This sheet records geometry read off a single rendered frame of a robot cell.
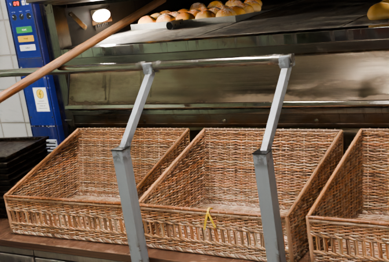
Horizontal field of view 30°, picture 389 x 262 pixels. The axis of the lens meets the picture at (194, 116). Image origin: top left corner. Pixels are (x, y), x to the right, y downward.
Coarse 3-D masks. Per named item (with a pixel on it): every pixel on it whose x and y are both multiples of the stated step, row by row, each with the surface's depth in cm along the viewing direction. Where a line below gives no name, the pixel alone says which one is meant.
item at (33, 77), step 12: (156, 0) 286; (144, 12) 281; (120, 24) 272; (96, 36) 264; (108, 36) 268; (84, 48) 259; (60, 60) 252; (36, 72) 245; (48, 72) 248; (24, 84) 241; (0, 96) 234
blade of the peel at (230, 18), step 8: (224, 16) 306; (232, 16) 304; (240, 16) 307; (248, 16) 313; (136, 24) 331; (144, 24) 328; (152, 24) 326; (160, 24) 324; (184, 24) 317; (192, 24) 315; (200, 24) 313
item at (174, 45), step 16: (272, 32) 253; (288, 32) 247; (304, 32) 242; (320, 32) 239; (336, 32) 236; (352, 32) 233; (368, 32) 231; (384, 32) 228; (96, 48) 290; (112, 48) 285; (128, 48) 281; (144, 48) 277; (160, 48) 274; (176, 48) 270; (192, 48) 266; (208, 48) 263; (224, 48) 259
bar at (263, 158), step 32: (96, 64) 244; (128, 64) 236; (160, 64) 229; (192, 64) 223; (224, 64) 217; (256, 64) 212; (288, 64) 206; (128, 128) 223; (128, 160) 220; (256, 160) 194; (128, 192) 221; (128, 224) 224
